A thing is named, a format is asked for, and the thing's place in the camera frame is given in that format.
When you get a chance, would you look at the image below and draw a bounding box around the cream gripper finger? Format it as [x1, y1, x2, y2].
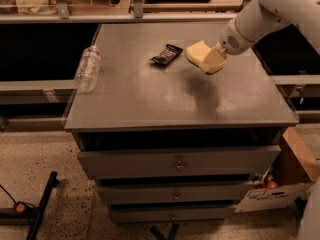
[184, 40, 211, 66]

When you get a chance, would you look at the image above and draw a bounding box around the black rxbar chocolate wrapper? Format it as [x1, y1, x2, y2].
[151, 44, 183, 67]

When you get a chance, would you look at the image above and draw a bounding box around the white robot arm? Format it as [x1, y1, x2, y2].
[184, 0, 320, 74]

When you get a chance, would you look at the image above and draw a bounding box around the grey drawer cabinet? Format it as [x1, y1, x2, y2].
[66, 22, 297, 212]

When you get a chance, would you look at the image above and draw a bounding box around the top grey drawer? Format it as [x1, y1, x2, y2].
[78, 145, 281, 179]

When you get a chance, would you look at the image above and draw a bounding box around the grey drawer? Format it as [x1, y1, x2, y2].
[78, 145, 281, 179]
[108, 205, 236, 224]
[97, 181, 250, 205]

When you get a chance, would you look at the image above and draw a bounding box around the clear plastic water bottle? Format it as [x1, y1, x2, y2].
[74, 46, 101, 93]

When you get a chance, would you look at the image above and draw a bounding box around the cardboard box with label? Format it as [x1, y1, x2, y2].
[236, 127, 319, 213]

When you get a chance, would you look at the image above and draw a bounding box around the orange bottle in box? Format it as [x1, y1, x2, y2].
[263, 175, 278, 189]

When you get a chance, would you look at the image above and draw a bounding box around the middle grey drawer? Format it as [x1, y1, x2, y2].
[97, 181, 250, 205]

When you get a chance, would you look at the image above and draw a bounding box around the bottom grey drawer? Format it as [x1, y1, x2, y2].
[108, 205, 236, 224]

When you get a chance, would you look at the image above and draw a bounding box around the black metal stand leg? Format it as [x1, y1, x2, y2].
[26, 171, 59, 240]

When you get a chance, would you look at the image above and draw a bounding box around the metal shelf rail frame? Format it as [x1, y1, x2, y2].
[0, 0, 250, 24]

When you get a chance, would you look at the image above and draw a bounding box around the black cable with orange tag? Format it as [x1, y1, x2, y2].
[0, 183, 36, 218]

